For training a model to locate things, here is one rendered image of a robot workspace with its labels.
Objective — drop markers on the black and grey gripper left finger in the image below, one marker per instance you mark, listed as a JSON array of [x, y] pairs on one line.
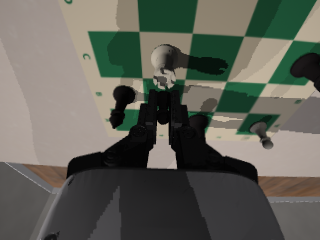
[[129, 151]]

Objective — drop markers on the green and cream chessboard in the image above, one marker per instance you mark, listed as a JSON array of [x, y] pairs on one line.
[[234, 57]]

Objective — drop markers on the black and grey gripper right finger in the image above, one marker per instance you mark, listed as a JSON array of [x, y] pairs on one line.
[[192, 152]]

